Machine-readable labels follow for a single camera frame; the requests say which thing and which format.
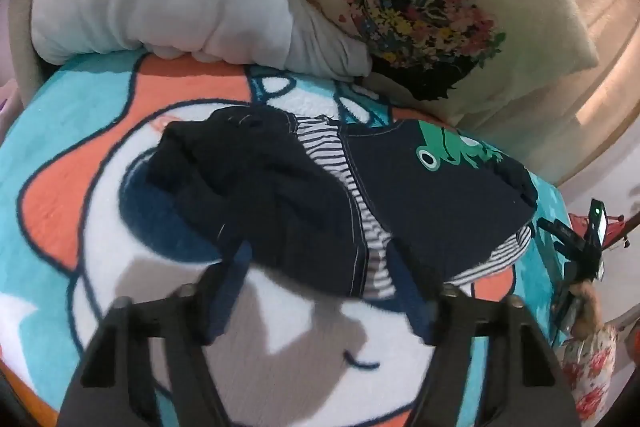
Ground right hand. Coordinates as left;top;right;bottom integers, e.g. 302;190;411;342
570;281;604;340

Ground cartoon fleece blanket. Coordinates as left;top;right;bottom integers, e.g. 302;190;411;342
1;52;566;426

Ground floral sleeve forearm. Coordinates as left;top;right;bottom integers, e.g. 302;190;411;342
559;326;617;426

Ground red bag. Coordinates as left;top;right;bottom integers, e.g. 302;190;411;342
568;211;626;249

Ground navy striped dinosaur pants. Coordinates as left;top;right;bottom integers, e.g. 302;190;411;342
148;106;538;300

